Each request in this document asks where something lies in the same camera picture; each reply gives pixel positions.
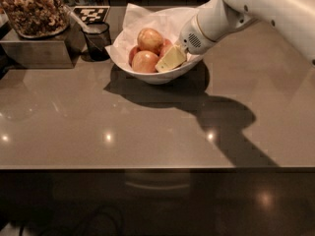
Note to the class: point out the white ceramic bowl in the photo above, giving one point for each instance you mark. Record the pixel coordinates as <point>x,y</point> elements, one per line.
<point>162,78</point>

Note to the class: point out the black mesh cup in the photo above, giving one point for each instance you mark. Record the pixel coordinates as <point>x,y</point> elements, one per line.
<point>97,38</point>

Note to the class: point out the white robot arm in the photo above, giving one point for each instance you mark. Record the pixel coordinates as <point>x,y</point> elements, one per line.
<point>293,19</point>

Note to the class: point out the black white fiducial marker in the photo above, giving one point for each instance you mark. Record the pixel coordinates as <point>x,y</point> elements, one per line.
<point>92,14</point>

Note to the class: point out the white spoon handle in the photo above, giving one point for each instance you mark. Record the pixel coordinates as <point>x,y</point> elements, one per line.
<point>73,16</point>

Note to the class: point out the dark metal box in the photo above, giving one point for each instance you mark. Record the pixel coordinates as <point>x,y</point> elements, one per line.
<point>57,52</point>

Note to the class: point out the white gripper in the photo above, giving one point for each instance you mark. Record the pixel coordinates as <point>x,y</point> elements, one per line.
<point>191,38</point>

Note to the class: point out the red-yellow apple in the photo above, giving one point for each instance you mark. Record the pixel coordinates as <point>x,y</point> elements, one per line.
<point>164,50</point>
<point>150,39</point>
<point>145,62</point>

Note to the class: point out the white paper liner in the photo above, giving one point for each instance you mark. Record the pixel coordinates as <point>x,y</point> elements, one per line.
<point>168,22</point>

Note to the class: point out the far left red apple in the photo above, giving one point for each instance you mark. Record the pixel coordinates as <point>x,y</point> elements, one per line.
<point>132,53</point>

